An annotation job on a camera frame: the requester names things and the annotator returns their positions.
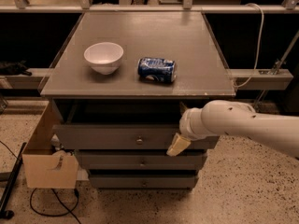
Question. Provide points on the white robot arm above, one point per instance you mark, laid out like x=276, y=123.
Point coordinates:
x=222, y=117

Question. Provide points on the metal diagonal strut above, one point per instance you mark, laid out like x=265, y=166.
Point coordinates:
x=275, y=69

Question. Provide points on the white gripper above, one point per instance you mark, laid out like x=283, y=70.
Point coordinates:
x=187, y=124

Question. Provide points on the grey middle drawer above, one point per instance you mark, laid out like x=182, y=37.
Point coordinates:
x=139, y=160

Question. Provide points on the white bowl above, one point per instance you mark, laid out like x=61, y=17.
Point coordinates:
x=104, y=58

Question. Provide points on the grey bottom drawer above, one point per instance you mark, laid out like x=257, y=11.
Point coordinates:
x=144, y=182

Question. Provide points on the grey drawer cabinet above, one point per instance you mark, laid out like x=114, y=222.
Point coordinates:
x=83, y=96

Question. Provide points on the black floor bar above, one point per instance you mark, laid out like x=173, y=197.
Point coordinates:
x=10, y=179

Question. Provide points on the grey top drawer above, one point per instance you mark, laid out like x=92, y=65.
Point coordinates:
x=118, y=137

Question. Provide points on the grey drawer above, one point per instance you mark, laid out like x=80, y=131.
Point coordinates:
x=144, y=182
x=118, y=137
x=139, y=160

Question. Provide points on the blue crushed soda can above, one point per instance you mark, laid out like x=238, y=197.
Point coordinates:
x=157, y=69

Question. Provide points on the black object on rail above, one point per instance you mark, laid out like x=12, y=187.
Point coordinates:
x=14, y=68

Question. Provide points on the cardboard box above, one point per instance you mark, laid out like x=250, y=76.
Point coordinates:
x=45, y=168

